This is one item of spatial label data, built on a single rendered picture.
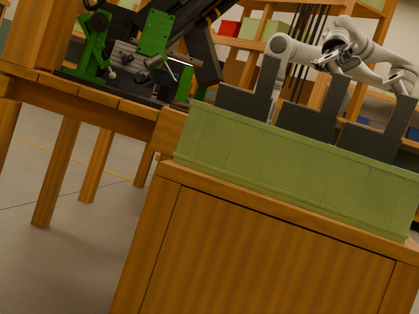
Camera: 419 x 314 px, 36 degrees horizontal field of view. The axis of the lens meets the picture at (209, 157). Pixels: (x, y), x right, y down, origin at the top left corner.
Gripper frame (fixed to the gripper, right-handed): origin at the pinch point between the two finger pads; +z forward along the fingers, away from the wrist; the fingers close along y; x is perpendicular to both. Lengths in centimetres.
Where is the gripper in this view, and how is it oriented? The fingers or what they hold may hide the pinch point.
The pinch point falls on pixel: (332, 63)
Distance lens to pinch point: 169.7
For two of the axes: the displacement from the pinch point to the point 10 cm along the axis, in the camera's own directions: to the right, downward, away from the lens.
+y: 8.4, -3.7, -4.1
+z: -2.3, 4.4, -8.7
